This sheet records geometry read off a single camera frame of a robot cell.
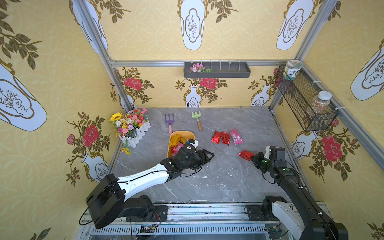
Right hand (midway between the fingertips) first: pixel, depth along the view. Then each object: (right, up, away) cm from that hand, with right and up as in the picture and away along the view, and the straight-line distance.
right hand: (251, 155), depth 86 cm
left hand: (-26, +2, -7) cm, 27 cm away
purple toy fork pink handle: (-52, +19, +28) cm, 62 cm away
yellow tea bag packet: (-45, +8, +8) cm, 47 cm away
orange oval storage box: (-36, +10, +14) cm, 40 cm away
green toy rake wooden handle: (-31, +24, +31) cm, 50 cm away
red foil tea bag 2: (-12, +8, +14) cm, 20 cm away
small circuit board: (-56, -33, -13) cm, 66 cm away
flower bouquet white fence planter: (-71, +16, +4) cm, 73 cm away
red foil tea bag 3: (-3, 0, +2) cm, 3 cm away
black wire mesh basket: (+31, +37, +5) cm, 48 cm away
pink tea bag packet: (-5, +9, +14) cm, 18 cm away
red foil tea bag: (-18, +9, +15) cm, 25 cm away
